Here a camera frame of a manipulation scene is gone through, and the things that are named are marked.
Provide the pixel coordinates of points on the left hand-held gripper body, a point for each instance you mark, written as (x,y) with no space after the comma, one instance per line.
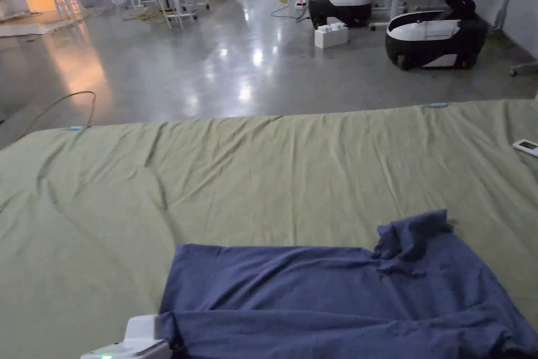
(136,340)

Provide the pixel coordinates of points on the dark blue shirt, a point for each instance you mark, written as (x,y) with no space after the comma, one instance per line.
(319,300)

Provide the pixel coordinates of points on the bed with pale green sheet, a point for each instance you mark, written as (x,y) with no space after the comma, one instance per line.
(252,174)

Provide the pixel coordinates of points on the white foam block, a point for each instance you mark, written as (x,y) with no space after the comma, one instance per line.
(330,35)

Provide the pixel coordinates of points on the white remote control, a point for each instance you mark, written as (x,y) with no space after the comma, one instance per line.
(526,146)

